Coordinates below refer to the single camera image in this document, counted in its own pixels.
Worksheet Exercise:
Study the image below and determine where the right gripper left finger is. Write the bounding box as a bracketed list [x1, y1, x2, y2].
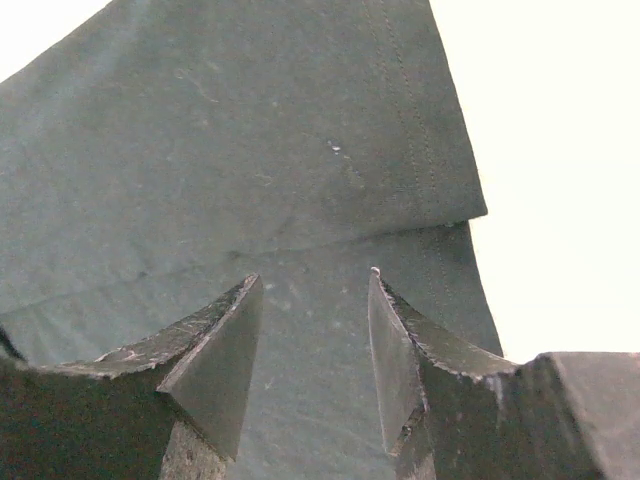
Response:
[1, 274, 263, 480]

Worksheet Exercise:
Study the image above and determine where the black t shirt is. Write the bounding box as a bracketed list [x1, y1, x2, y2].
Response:
[1, 1, 501, 479]

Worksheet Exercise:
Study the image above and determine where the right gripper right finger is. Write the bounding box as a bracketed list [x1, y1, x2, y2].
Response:
[368, 269, 639, 479]

